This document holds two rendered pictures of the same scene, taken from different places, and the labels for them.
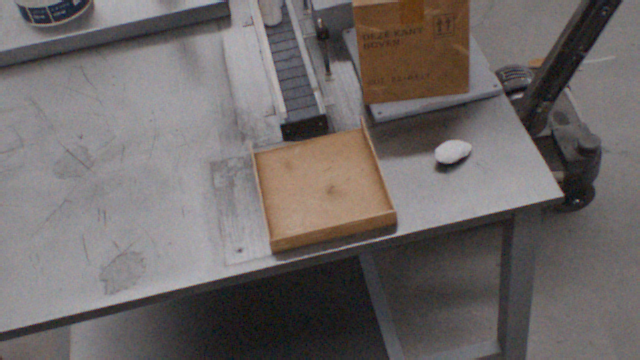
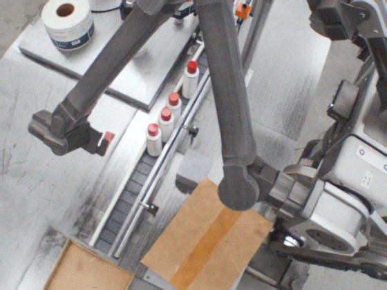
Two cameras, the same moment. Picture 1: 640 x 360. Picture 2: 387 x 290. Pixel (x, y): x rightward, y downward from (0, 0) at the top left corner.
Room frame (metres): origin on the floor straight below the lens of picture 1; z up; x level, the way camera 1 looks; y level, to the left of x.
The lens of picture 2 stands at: (1.38, -0.22, 2.11)
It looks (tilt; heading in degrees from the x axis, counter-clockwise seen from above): 69 degrees down; 18
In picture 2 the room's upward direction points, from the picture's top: 11 degrees clockwise
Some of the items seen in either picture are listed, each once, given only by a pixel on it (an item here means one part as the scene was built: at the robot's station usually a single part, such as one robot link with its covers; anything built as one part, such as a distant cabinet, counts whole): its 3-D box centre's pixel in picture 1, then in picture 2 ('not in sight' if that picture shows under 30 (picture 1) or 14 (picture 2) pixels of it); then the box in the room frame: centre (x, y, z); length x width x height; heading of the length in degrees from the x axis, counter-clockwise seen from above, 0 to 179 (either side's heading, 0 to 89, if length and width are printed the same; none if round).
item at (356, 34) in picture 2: not in sight; (361, 30); (2.11, -0.37, 1.45); 0.09 x 0.08 x 0.12; 178
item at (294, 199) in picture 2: not in sight; (288, 195); (1.61, -0.35, 1.45); 0.09 x 0.08 x 0.12; 178
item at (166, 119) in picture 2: not in sight; (166, 125); (1.80, 0.03, 0.98); 0.05 x 0.05 x 0.20
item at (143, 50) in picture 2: not in sight; (133, 27); (2.06, 0.33, 1.03); 0.09 x 0.09 x 0.30
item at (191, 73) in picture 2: not in sight; (190, 79); (1.99, 0.04, 0.98); 0.05 x 0.05 x 0.20
